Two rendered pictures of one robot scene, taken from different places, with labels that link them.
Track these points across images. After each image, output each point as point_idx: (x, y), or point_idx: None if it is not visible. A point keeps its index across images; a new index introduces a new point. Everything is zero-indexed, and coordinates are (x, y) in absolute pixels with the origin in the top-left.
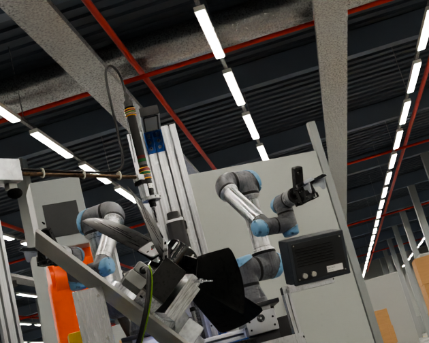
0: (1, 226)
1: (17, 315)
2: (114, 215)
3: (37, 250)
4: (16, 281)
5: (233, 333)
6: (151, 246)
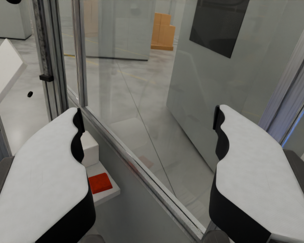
0: (34, 33)
1: (45, 95)
2: None
3: (24, 69)
4: (39, 76)
5: None
6: None
